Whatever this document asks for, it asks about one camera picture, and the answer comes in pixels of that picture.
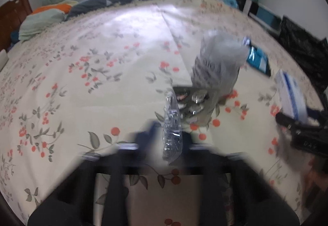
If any black garbage bag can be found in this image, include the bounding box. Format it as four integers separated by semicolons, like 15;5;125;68
278;16;327;93

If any floral bed sheet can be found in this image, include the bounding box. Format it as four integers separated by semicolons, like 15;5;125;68
1;0;321;225

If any blue snack wrapper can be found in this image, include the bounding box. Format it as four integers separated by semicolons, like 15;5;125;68
242;37;271;77

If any wooden headboard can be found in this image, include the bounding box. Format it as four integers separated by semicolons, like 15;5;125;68
0;0;32;51

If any silver pill blister pack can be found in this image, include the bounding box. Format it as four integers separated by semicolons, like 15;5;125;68
162;86;219;163

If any blue white medicine box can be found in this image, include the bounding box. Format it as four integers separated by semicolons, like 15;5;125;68
275;69;308;124

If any white pillow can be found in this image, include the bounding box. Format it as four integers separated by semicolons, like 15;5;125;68
0;50;9;71

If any teal storage boxes shelf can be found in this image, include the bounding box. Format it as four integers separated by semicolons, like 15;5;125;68
242;0;282;36

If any striped green orange pillow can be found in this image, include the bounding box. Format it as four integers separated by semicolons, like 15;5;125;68
18;3;72;41

